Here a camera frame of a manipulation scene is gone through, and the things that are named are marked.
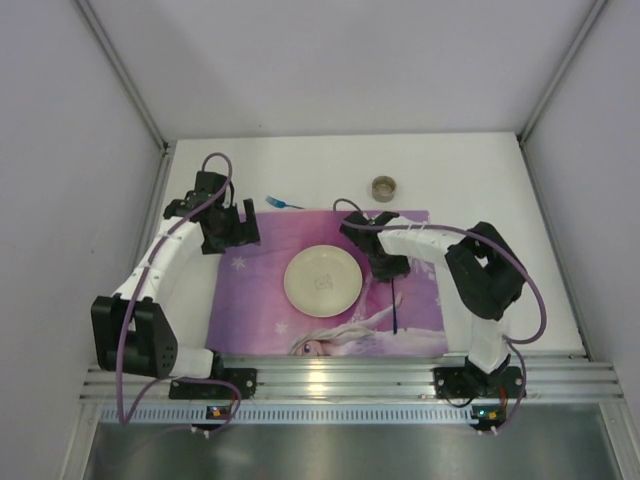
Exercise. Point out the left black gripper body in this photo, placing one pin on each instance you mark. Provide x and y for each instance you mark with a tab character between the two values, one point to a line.
239	228

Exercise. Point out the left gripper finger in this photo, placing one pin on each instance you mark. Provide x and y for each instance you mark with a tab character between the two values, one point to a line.
213	246
250	226

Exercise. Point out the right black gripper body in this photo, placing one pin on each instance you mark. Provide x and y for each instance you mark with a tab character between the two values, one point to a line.
388	268

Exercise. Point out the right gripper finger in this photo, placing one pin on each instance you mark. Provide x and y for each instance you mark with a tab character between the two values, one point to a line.
402	267
383	272

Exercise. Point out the blue plastic spoon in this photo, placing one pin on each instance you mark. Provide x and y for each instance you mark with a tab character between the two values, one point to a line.
394	307

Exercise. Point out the blue plastic fork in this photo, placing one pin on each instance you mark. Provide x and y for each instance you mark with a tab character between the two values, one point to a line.
280	204

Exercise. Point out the cream round plate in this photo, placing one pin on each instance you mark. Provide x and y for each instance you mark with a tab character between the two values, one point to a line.
323	281

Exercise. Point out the purple pink printed cloth mat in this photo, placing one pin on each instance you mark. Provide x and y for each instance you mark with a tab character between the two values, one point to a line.
251	315

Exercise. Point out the small beige cup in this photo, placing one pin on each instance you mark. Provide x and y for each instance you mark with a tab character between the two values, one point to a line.
383	188

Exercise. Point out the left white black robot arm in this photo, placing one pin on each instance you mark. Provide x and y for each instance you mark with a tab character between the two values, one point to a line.
132	332

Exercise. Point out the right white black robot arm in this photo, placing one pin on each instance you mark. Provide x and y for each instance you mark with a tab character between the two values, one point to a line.
487	284

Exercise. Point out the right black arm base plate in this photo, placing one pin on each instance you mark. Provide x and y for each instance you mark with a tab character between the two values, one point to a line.
462	383

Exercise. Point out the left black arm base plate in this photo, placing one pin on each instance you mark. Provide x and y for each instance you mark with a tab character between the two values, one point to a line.
239	383

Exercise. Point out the grey slotted cable duct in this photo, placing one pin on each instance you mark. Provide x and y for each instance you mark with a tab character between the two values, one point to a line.
255	414

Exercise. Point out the aluminium rail frame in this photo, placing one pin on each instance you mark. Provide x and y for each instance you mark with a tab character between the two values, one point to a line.
550	379

